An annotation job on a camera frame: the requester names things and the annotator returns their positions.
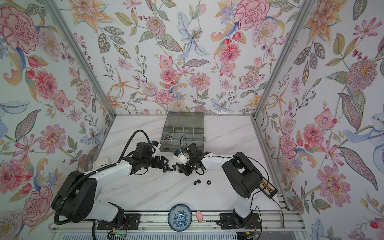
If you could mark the white square clock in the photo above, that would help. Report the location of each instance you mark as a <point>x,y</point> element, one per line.
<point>100,163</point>

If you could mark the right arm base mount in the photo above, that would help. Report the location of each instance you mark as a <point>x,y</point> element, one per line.
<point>240,221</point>

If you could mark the aluminium rail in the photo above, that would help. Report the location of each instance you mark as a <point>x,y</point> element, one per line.
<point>272,221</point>

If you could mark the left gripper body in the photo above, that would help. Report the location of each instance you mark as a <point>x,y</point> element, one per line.
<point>150,162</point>

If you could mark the orange black striped tool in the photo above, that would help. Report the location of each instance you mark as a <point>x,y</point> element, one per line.
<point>268,189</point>

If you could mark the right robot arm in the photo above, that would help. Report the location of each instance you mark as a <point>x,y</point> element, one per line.
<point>242,174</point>

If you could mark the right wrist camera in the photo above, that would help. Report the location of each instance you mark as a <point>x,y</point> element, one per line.
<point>180,157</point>

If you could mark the pink toy pig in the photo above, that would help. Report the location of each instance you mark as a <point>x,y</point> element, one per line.
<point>199,216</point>

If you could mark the black nut pair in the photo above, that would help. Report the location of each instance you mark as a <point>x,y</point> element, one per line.
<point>196,181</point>

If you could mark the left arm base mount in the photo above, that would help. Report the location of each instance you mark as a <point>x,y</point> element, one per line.
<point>128,221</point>

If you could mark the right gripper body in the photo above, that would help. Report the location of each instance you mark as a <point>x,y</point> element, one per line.
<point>191,163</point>

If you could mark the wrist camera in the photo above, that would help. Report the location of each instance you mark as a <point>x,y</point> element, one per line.
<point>155,148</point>
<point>180,157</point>

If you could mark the grey plastic organizer box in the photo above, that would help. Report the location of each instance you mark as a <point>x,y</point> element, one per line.
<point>181,130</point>

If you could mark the blue patterned ceramic plate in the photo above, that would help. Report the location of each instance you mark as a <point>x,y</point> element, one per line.
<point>180,217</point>

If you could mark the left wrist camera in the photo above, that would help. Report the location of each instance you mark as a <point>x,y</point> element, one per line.
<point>155,148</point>

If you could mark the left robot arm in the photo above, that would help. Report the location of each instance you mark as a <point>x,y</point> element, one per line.
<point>77,199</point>

